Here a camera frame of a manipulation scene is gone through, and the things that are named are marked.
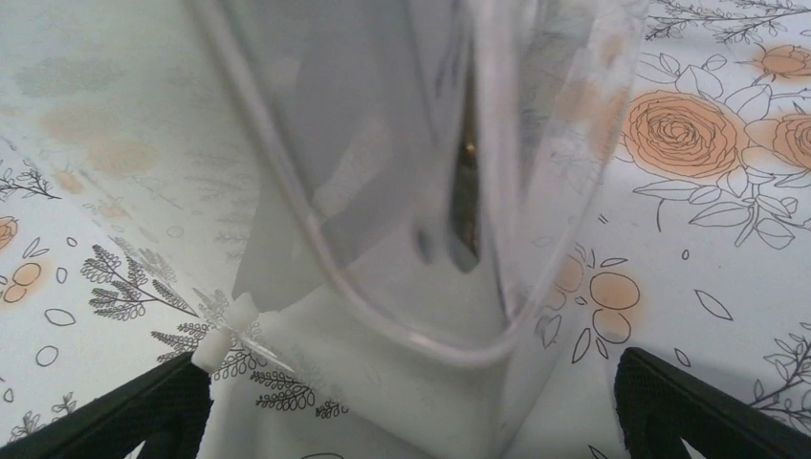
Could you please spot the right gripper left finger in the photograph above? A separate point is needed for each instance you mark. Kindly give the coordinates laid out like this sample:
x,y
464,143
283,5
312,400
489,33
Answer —
x,y
164,411

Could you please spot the clear metronome cover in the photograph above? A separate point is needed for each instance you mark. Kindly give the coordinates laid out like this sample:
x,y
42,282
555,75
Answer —
x,y
130,135

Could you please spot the white metronome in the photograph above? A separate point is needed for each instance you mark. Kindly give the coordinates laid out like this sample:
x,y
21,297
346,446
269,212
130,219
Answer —
x,y
440,320

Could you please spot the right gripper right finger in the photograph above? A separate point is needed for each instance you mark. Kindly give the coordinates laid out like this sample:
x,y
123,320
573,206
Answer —
x,y
661,408

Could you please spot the floral patterned table mat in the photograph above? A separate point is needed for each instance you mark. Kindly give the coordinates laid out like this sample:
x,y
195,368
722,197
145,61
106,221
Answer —
x,y
696,240

